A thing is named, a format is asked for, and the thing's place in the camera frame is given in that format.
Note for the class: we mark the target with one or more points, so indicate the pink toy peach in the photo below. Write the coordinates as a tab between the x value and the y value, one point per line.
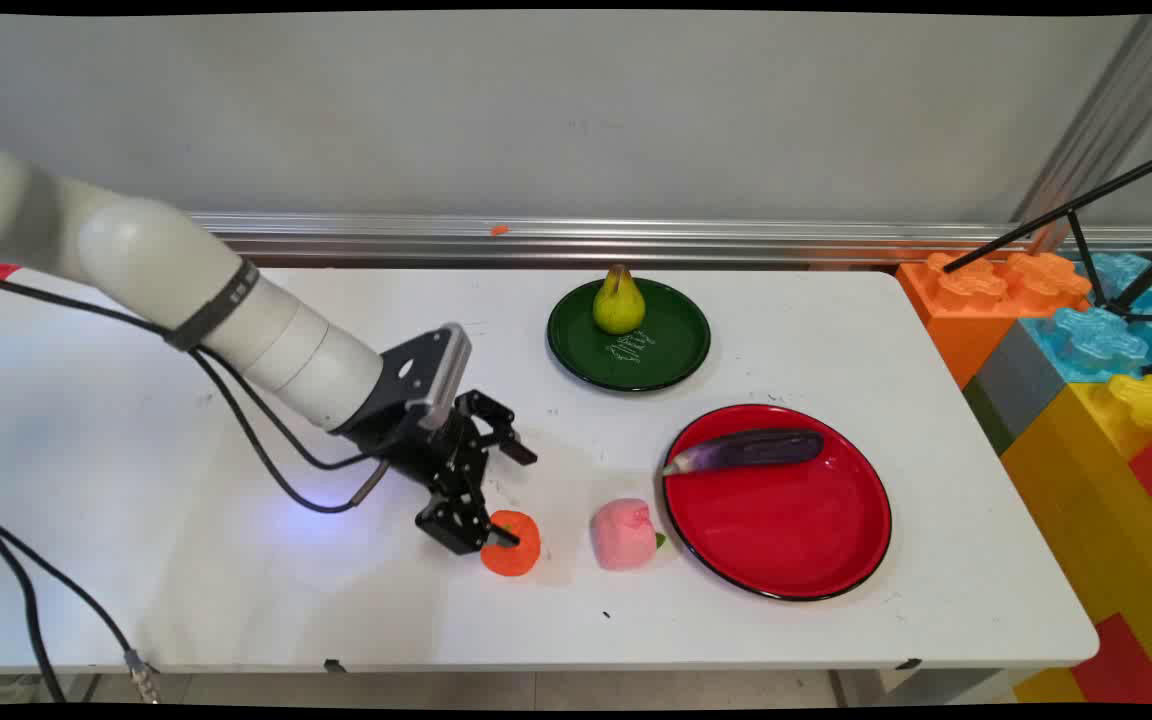
621	535

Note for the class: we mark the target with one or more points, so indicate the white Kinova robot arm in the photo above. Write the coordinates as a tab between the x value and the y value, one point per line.
136	250

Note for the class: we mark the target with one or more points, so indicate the orange toy persimmon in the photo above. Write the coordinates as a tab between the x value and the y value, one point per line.
516	550

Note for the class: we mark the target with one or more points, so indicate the slanted aluminium profile post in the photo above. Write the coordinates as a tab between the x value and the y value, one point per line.
1106	120

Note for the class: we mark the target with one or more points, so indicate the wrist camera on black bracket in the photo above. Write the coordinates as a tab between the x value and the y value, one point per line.
441	375

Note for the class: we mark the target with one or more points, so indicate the large yellow giant toy brick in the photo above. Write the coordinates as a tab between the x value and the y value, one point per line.
1086	500

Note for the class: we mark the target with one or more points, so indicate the purple toy eggplant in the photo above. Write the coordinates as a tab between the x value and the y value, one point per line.
756	450

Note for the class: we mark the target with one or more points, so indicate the horizontal aluminium rail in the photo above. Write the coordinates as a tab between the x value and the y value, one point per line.
736	240

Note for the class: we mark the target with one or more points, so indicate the black tripod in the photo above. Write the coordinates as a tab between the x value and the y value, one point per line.
1076	210

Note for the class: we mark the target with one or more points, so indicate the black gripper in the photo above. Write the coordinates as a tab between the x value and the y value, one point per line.
426	450

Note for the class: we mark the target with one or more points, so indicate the yellow-green toy pear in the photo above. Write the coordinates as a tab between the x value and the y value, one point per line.
619	305

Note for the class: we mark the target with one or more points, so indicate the grey table leg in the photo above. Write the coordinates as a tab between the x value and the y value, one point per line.
839	688

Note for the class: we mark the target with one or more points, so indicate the red plate with black rim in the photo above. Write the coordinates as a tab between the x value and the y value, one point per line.
786	530

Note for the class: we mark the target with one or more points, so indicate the grey giant toy brick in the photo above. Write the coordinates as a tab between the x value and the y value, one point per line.
1021	380

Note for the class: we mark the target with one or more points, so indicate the orange giant toy brick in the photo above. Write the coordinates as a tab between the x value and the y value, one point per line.
966	310

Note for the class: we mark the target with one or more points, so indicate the dark green giant toy brick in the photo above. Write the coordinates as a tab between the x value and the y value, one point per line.
988	415

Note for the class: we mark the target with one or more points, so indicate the green plate with white lettering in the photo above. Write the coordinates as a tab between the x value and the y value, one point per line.
666	345

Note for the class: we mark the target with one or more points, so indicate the light blue giant toy brick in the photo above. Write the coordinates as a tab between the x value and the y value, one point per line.
1131	272
1096	345

